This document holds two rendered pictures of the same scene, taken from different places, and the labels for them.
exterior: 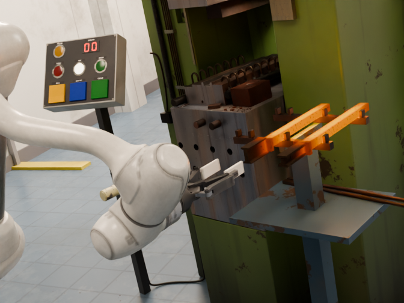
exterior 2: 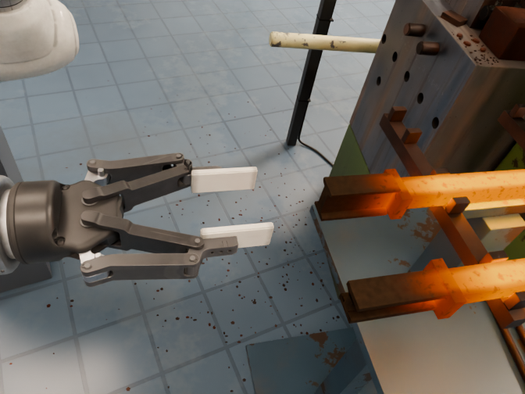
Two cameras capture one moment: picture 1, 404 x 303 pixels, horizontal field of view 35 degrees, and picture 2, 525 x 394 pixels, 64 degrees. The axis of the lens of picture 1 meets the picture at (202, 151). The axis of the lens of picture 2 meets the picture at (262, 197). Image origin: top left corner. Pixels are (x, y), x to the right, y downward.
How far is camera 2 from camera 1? 1.27 m
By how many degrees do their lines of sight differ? 36
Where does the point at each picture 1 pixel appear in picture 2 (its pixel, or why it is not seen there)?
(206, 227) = (350, 148)
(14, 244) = (35, 50)
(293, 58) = not seen: outside the picture
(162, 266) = (326, 128)
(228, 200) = (381, 147)
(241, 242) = not seen: hidden behind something
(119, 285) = (280, 120)
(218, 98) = (469, 9)
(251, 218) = (332, 234)
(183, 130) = (397, 23)
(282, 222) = not seen: hidden behind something
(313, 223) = (389, 335)
